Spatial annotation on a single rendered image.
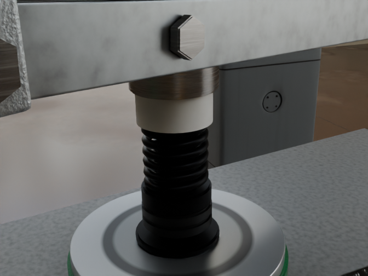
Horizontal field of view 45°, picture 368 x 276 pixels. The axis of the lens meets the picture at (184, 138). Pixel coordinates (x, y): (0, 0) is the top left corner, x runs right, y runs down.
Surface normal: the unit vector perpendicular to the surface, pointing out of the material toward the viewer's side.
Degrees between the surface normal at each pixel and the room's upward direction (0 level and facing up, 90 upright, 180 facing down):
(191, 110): 90
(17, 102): 90
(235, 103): 90
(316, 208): 0
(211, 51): 90
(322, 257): 0
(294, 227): 0
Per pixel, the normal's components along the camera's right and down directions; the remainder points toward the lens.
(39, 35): 0.72, 0.23
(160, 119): -0.28, 0.34
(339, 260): -0.02, -0.93
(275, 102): 0.37, 0.33
